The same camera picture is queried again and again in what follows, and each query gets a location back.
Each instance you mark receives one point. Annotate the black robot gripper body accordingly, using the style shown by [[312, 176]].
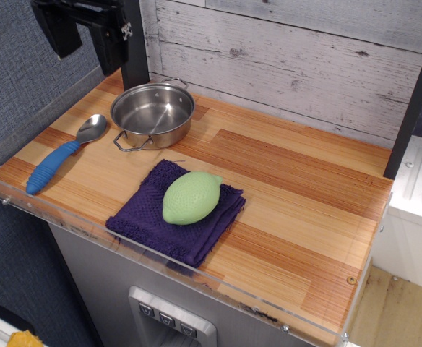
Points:
[[80, 11]]

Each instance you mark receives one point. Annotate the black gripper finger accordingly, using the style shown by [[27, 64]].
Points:
[[59, 28], [110, 36]]

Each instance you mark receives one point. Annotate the blue handled metal spoon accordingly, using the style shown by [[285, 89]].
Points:
[[92, 129]]

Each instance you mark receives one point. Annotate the yellow object at corner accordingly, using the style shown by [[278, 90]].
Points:
[[24, 339]]

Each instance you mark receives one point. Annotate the stainless steel pot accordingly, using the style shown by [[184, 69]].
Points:
[[153, 116]]

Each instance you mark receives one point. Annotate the green toy lemon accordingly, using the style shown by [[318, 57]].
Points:
[[191, 198]]

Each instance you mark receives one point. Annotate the clear acrylic table guard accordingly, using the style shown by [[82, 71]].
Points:
[[288, 269]]

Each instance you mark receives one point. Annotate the purple folded towel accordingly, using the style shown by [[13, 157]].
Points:
[[141, 218]]

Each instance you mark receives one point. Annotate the grey dispenser button panel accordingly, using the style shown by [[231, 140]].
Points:
[[161, 323]]

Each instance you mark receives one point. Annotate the white ribbed side counter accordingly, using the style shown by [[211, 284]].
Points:
[[397, 248]]

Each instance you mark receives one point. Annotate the black left vertical post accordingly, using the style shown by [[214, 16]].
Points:
[[135, 71]]

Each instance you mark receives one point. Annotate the black vertical post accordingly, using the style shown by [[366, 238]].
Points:
[[135, 71], [406, 131]]

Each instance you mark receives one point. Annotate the black right vertical post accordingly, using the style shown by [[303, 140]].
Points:
[[406, 131]]

